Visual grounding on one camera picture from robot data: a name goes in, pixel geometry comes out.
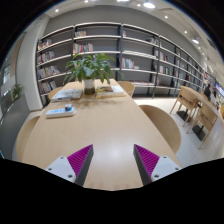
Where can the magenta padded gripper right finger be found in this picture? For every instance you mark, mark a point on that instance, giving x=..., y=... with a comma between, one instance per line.
x=151, y=166

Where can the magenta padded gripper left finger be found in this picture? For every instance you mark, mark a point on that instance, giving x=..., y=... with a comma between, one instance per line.
x=73, y=168

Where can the wooden chair right near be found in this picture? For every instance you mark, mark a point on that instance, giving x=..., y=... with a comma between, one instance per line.
x=161, y=132

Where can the wooden chair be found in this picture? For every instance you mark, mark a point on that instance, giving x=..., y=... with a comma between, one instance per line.
x=53, y=92
x=127, y=86
x=161, y=132

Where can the white open magazine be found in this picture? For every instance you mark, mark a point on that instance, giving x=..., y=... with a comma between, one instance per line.
x=67, y=94

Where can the wooden stool right front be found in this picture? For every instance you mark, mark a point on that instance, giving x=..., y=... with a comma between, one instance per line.
x=204, y=122

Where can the wooden stool at right table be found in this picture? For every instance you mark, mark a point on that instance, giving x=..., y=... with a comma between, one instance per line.
x=187, y=97

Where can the wooden chair far left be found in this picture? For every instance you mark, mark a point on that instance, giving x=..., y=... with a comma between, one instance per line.
x=53, y=92

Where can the wooden chair far right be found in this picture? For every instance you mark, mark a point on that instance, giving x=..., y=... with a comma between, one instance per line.
x=127, y=86

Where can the yellow covered book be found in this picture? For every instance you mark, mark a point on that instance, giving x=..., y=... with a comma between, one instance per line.
x=109, y=91

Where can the small plant at left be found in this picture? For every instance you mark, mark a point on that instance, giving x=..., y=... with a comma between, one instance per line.
x=16, y=91

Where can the green potted plant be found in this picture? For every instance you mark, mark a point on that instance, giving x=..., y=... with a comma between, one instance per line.
x=87, y=68

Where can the grey wall bookshelf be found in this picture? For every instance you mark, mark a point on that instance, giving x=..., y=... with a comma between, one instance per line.
x=154, y=64

